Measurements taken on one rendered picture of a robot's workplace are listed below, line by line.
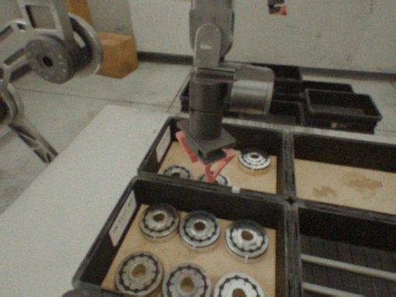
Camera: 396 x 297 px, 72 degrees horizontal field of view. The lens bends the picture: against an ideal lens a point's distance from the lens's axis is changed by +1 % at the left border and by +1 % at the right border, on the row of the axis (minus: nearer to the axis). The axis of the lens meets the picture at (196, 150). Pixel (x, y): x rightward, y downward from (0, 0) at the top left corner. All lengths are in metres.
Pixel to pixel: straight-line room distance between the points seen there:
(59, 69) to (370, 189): 0.97
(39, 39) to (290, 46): 3.14
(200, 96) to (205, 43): 0.07
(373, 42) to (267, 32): 1.17
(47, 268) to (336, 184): 0.87
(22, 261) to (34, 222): 0.14
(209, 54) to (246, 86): 0.07
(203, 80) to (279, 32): 3.25
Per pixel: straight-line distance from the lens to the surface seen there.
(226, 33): 0.40
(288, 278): 0.58
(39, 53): 0.93
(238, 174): 0.87
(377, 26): 3.82
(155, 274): 0.65
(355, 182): 0.97
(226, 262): 0.69
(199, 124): 0.44
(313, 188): 0.89
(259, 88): 0.41
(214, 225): 0.70
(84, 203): 1.02
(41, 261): 0.94
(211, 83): 0.41
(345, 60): 3.86
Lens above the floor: 1.43
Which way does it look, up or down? 39 degrees down
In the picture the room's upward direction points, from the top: straight up
